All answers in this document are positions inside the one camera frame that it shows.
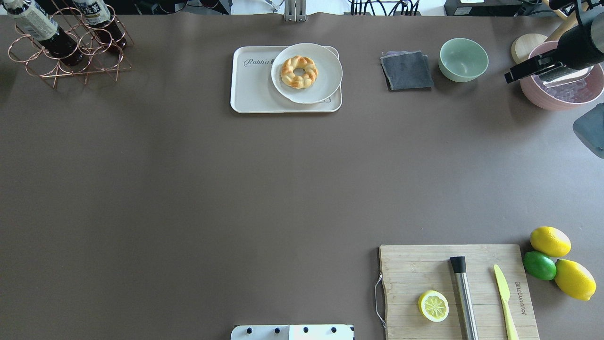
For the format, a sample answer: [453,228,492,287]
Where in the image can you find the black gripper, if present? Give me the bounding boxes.
[504,50,565,84]

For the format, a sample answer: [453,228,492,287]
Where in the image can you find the tea bottle white cap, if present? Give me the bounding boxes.
[1,0,84,67]

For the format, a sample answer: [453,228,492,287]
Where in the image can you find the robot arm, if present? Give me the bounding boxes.
[505,0,604,111]

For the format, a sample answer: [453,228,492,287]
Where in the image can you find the white serving tray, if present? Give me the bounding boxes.
[230,46,342,113]

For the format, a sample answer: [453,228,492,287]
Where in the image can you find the tea bottle in rack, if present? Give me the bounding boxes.
[73,0,127,54]

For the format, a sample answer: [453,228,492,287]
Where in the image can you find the steel ice scoop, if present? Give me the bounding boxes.
[535,65,594,88]

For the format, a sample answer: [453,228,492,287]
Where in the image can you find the wooden cup stand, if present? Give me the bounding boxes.
[511,0,578,64]

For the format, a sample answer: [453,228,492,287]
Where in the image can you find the pink ice bowl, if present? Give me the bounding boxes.
[520,65,604,111]

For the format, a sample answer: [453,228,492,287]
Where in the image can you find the mint green bowl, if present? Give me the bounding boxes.
[438,37,489,83]

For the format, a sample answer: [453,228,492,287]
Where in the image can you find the grey folded cloth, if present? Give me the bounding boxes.
[380,51,434,91]

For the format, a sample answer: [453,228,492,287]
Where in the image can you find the yellow lemon upper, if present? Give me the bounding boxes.
[530,226,571,257]

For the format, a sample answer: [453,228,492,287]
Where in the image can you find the yellow lemon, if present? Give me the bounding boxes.
[530,226,571,257]
[554,259,597,301]

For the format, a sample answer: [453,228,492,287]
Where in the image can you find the green lime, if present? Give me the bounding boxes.
[523,250,557,281]

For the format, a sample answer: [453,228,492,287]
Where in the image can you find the yellow lemon lower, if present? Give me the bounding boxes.
[554,259,597,301]

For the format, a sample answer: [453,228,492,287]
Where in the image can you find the white round plate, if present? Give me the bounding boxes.
[270,43,343,104]

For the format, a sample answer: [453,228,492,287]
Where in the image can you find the yellow plastic knife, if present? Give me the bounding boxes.
[493,264,520,340]

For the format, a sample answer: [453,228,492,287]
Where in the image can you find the wooden cutting board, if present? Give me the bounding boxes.
[379,245,540,340]

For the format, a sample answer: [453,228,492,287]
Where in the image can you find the half lemon slice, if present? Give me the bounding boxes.
[417,290,449,323]

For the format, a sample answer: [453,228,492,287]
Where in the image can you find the braided ring bread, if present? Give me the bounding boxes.
[280,55,319,90]

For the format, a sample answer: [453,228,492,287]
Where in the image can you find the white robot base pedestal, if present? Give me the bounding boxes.
[230,323,355,340]

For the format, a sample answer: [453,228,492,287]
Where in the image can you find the copper wire bottle rack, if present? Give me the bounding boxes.
[1,0,134,88]

